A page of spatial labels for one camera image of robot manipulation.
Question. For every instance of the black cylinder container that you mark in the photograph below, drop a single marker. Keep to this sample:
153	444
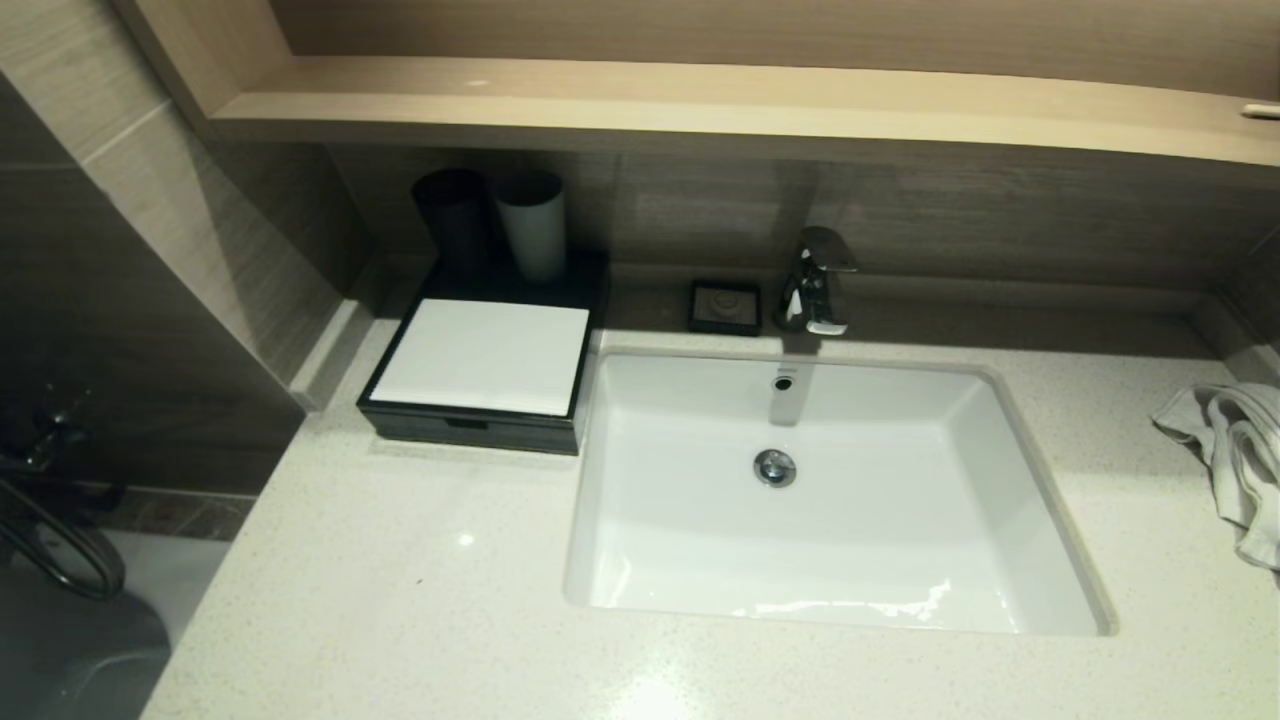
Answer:
455	218

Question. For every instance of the black amenity drawer box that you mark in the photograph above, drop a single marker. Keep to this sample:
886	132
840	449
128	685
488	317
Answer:
590	285

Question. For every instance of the black square soap dish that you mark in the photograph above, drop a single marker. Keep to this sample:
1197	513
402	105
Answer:
725	307

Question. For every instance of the grey cup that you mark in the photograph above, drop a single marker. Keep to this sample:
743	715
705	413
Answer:
532	230

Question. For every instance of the chrome drain stopper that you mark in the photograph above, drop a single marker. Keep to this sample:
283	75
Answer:
775	468

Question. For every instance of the chrome faucet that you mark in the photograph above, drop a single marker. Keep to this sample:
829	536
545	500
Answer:
815	290

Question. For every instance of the white ceramic sink basin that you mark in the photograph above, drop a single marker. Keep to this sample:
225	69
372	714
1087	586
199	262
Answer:
850	540

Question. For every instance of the light wooden shelf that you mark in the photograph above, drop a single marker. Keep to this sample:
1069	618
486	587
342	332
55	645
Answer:
800	105

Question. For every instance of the white towel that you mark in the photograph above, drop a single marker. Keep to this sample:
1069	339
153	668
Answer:
1240	450

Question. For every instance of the small white shelf item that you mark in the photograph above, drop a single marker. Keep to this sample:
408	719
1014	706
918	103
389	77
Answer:
1262	111

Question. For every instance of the chrome wall valve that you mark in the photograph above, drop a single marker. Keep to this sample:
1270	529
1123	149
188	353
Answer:
45	440

